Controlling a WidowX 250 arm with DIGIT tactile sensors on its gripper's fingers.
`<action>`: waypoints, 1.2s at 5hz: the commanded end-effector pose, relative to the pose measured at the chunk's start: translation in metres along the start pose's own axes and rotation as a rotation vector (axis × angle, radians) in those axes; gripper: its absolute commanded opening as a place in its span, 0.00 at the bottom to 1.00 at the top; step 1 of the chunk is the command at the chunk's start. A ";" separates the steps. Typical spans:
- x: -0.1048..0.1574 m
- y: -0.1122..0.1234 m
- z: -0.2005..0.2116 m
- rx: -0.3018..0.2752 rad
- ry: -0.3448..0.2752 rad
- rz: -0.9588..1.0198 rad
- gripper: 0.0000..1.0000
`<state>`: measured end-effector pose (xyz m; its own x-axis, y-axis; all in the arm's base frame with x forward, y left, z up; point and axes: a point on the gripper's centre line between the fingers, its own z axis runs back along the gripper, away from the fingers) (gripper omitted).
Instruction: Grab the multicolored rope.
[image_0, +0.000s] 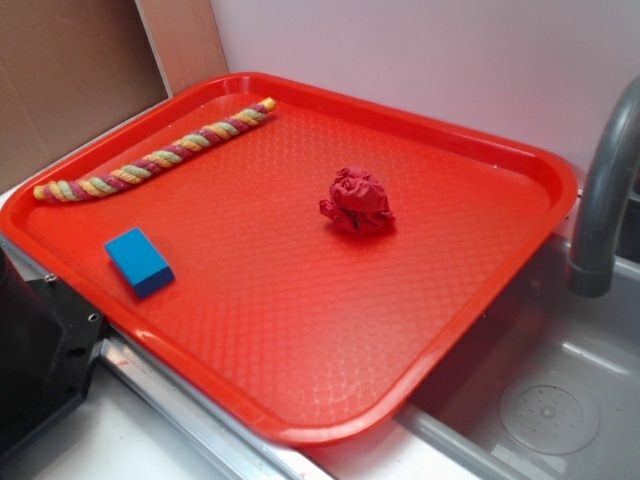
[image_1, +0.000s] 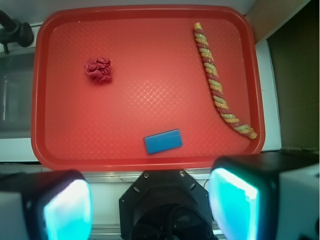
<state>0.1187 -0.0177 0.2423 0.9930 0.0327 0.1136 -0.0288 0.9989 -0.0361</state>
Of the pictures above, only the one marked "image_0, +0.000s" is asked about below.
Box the brown cardboard panel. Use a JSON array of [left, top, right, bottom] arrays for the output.
[[1, 1, 228, 191]]

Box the round sink drain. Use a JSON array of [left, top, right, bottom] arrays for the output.
[[499, 375, 600, 456]]

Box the grey plastic sink basin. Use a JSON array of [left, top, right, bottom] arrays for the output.
[[394, 185, 640, 480]]

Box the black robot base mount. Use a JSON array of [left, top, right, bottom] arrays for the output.
[[1, 253, 106, 463]]

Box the red plastic tray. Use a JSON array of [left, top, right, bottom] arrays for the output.
[[1, 73, 577, 446]]

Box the grey toy faucet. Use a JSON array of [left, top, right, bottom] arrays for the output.
[[566, 79, 639, 297]]

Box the crumpled red cloth ball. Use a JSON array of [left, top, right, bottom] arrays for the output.
[[319, 166, 395, 235]]

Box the blue rectangular block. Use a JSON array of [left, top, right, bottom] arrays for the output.
[[104, 228, 175, 299]]

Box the multicolored twisted rope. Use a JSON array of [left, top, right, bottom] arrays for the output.
[[33, 97, 277, 204]]

